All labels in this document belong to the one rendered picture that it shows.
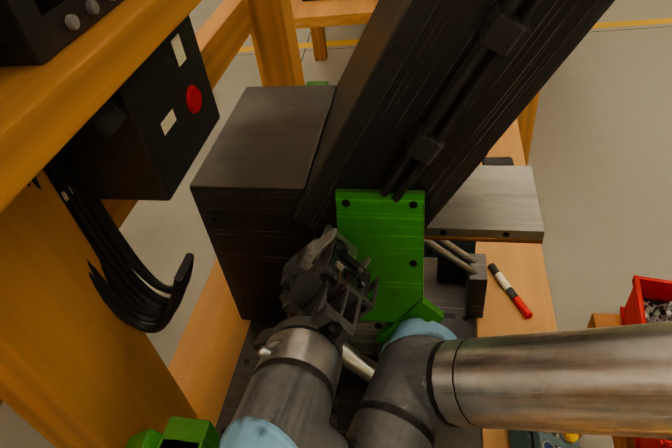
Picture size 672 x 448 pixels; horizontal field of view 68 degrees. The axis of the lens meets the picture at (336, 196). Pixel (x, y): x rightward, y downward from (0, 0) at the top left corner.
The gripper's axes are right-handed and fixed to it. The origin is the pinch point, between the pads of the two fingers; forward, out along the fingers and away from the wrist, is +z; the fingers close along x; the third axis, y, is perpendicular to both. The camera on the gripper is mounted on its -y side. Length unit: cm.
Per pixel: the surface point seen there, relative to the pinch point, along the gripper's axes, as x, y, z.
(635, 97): -126, 53, 264
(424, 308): -15.5, 1.7, 2.3
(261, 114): 20.0, -3.8, 26.3
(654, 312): -56, 18, 27
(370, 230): -1.9, 5.3, 2.4
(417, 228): -5.8, 10.0, 2.4
